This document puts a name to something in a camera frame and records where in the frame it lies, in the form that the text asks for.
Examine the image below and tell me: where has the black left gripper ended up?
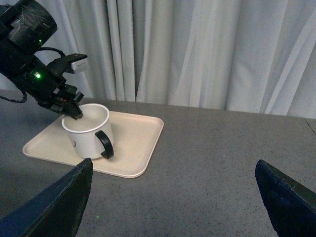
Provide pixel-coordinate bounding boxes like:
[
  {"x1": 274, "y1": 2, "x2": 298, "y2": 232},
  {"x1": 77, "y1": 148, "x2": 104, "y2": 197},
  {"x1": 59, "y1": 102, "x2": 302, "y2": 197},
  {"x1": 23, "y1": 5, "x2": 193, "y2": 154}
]
[{"x1": 10, "y1": 55, "x2": 83, "y2": 119}]

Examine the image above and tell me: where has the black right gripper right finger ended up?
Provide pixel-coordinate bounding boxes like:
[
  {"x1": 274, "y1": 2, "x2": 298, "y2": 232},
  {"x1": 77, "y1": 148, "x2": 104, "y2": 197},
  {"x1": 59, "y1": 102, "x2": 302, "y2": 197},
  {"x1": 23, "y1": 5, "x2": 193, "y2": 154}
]
[{"x1": 255, "y1": 160, "x2": 316, "y2": 237}]

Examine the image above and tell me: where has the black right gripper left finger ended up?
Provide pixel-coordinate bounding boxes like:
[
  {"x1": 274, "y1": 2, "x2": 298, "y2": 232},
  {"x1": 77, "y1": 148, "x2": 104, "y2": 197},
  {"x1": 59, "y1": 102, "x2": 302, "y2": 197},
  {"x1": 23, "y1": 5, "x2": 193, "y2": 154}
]
[{"x1": 0, "y1": 158, "x2": 93, "y2": 237}]

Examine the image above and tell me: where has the white mug black handle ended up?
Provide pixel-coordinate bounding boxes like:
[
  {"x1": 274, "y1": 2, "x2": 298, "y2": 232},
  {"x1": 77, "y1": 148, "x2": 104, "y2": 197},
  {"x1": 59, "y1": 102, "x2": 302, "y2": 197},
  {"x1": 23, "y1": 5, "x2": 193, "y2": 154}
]
[{"x1": 62, "y1": 103, "x2": 114, "y2": 159}]

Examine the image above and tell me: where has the beige rectangular tray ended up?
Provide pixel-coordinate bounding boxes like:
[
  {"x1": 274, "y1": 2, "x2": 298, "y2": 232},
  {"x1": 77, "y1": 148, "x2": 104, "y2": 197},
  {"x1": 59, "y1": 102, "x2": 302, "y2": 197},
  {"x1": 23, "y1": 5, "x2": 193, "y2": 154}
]
[{"x1": 23, "y1": 111, "x2": 164, "y2": 178}]

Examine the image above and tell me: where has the grey pleated curtain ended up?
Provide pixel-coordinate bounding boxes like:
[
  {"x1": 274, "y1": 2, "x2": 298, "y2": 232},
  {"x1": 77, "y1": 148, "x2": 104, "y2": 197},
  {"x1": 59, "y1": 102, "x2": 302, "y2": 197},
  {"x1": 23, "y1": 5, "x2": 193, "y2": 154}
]
[{"x1": 0, "y1": 0, "x2": 316, "y2": 119}]

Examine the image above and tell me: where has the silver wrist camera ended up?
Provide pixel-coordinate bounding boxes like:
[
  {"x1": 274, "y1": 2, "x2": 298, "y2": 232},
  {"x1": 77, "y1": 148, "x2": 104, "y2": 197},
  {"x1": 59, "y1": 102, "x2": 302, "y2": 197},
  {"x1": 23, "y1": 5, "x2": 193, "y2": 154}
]
[{"x1": 71, "y1": 54, "x2": 89, "y2": 74}]

